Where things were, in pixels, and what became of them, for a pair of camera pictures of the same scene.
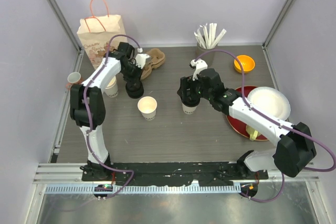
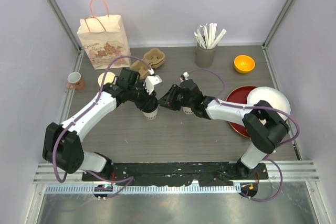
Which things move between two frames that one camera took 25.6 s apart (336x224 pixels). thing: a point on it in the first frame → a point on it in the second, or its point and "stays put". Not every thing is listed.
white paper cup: x=147 y=105 stays put
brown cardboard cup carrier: x=157 y=57 stays put
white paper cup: x=189 y=110 stays put
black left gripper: x=137 y=77 → x=147 y=97
